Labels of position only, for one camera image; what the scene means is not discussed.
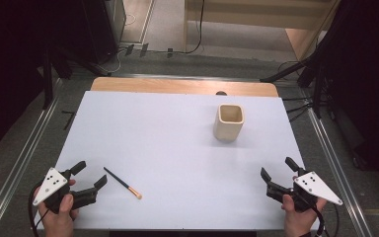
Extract dark curtain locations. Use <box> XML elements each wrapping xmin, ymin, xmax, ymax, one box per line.
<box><xmin>0</xmin><ymin>0</ymin><xmax>87</xmax><ymax>159</ymax></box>
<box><xmin>315</xmin><ymin>0</ymin><xmax>379</xmax><ymax>196</ymax></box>

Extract white floor cable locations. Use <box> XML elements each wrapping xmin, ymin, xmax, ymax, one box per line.
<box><xmin>98</xmin><ymin>46</ymin><xmax>127</xmax><ymax>76</ymax></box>

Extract black metal stand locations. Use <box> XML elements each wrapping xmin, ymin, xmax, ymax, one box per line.
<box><xmin>41</xmin><ymin>40</ymin><xmax>73</xmax><ymax>111</ymax></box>

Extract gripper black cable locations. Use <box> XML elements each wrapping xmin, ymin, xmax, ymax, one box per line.
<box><xmin>28</xmin><ymin>182</ymin><xmax>51</xmax><ymax>232</ymax></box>
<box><xmin>294</xmin><ymin>189</ymin><xmax>341</xmax><ymax>237</ymax></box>

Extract black tripod stand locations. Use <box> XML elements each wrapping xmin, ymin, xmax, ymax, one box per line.
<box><xmin>260</xmin><ymin>55</ymin><xmax>327</xmax><ymax>119</ymax></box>

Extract black cabinet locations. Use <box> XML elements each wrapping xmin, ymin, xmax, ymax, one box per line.
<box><xmin>78</xmin><ymin>0</ymin><xmax>127</xmax><ymax>65</ymax></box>

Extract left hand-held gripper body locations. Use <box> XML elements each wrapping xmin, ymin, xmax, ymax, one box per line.
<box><xmin>33</xmin><ymin>167</ymin><xmax>99</xmax><ymax>214</ymax></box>

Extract light wooden furniture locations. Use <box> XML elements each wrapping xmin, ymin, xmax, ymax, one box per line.
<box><xmin>183</xmin><ymin>0</ymin><xmax>341</xmax><ymax>62</ymax></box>

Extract aluminium floor rail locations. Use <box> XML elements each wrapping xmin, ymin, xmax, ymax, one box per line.
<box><xmin>0</xmin><ymin>78</ymin><xmax>63</xmax><ymax>237</ymax></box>
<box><xmin>300</xmin><ymin>88</ymin><xmax>374</xmax><ymax>237</ymax></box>

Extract wooden table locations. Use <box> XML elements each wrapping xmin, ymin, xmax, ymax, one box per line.
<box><xmin>90</xmin><ymin>76</ymin><xmax>279</xmax><ymax>99</ymax></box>

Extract person's left hand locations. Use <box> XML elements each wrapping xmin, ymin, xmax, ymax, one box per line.
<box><xmin>40</xmin><ymin>193</ymin><xmax>80</xmax><ymax>237</ymax></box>

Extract black hanging cable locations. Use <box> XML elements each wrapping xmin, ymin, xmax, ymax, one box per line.
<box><xmin>176</xmin><ymin>0</ymin><xmax>206</xmax><ymax>55</ymax></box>

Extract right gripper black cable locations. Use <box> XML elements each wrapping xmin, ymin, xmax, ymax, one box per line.
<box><xmin>294</xmin><ymin>189</ymin><xmax>341</xmax><ymax>237</ymax></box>

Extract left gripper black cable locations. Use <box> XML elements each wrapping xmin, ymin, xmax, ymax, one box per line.
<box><xmin>28</xmin><ymin>182</ymin><xmax>51</xmax><ymax>232</ymax></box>

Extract black makeup brush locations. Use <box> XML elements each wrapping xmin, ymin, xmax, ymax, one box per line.
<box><xmin>103</xmin><ymin>166</ymin><xmax>143</xmax><ymax>200</ymax></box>

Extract person's right hand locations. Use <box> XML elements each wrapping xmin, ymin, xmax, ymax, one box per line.
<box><xmin>280</xmin><ymin>194</ymin><xmax>329</xmax><ymax>237</ymax></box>

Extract beige square cup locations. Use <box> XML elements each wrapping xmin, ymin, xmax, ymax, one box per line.
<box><xmin>212</xmin><ymin>103</ymin><xmax>246</xmax><ymax>143</ymax></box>

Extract black floor cables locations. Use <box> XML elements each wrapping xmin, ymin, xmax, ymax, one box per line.
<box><xmin>281</xmin><ymin>94</ymin><xmax>322</xmax><ymax>123</ymax></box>

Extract white table sheet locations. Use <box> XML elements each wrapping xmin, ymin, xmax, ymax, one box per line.
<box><xmin>34</xmin><ymin>90</ymin><xmax>320</xmax><ymax>231</ymax></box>

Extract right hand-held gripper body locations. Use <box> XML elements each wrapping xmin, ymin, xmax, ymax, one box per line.
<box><xmin>265</xmin><ymin>169</ymin><xmax>344</xmax><ymax>212</ymax></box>

